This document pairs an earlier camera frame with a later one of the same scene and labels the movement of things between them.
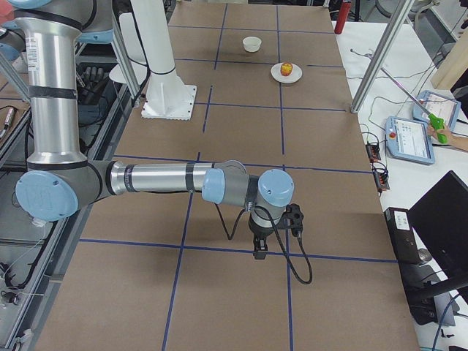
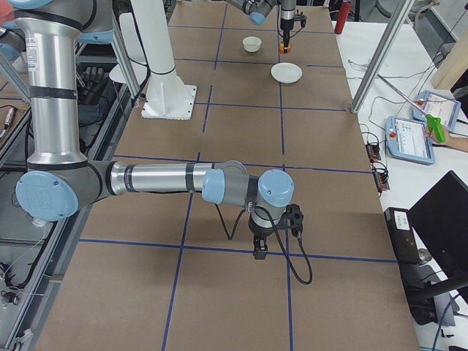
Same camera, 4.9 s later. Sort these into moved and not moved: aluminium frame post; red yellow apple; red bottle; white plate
Moved: red yellow apple
Not moved: aluminium frame post; red bottle; white plate
